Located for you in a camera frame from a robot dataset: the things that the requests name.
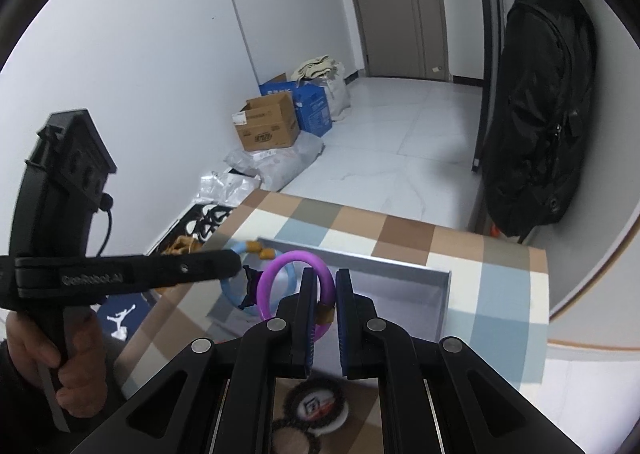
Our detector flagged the light blue ring bracelet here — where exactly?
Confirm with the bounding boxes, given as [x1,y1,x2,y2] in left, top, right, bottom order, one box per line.
[219,240,296,317]

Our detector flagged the purple ring bracelet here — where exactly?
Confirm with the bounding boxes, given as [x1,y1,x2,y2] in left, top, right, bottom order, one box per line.
[256,250,336,344]

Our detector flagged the person's left hand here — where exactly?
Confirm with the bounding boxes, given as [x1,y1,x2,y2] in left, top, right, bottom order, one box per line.
[6,310,107,418]

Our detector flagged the tan suede boots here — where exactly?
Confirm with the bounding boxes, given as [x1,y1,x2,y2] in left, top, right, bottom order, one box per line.
[160,235,203,255]

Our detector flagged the black white sneakers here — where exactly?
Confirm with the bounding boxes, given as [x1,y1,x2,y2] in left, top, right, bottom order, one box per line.
[191,205,233,244]

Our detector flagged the grey cardboard box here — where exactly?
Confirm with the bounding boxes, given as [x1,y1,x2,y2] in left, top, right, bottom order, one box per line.
[207,236,452,343]

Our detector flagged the white plastic parcel bag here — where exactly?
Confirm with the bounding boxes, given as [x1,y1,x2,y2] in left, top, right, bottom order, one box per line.
[193,172,260,208]

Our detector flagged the blue jordan shoe box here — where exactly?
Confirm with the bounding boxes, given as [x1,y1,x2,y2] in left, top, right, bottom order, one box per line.
[96,293,151,344]

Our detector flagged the grey plastic parcel bag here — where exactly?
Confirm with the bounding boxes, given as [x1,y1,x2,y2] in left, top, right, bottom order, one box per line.
[224,132,324,192]

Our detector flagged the checkered tablecloth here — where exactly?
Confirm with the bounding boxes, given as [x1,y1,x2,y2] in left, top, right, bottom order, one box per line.
[113,188,551,454]

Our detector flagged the brown cardboard box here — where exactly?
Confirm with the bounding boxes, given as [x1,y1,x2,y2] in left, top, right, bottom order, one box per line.
[232,92,300,151]

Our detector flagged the blue cardboard box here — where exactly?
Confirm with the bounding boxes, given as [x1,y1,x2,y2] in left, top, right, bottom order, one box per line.
[259,74,332,137]

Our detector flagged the white bag with beige cloth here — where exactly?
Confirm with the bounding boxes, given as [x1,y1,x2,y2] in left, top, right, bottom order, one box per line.
[290,55,350,121]

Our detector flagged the large black bag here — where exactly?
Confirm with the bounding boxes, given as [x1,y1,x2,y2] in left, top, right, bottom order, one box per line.
[482,0,598,239]

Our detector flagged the grey door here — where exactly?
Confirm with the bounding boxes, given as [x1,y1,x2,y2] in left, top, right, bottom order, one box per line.
[354,0,449,81]

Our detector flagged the black coil hair tie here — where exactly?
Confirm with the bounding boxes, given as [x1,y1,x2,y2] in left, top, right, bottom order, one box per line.
[271,416,321,454]

